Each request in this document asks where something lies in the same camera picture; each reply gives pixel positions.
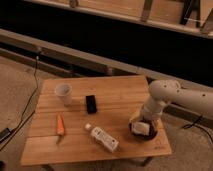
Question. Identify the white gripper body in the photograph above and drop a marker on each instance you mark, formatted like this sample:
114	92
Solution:
151	110

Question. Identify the white sponge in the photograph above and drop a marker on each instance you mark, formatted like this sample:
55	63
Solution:
140	128

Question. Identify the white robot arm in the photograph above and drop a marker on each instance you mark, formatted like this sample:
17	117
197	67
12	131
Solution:
164	92

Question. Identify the dark brown bowl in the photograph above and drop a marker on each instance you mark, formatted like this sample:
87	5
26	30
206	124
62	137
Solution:
152	132

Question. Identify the white plastic bottle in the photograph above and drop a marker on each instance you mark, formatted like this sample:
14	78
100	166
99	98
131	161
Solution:
102	137

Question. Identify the black rectangular box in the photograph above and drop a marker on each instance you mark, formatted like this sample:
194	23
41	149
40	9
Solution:
91	104

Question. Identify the wooden table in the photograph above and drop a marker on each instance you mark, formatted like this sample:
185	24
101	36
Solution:
117	98

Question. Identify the orange carrot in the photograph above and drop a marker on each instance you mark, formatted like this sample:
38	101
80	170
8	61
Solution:
60	127

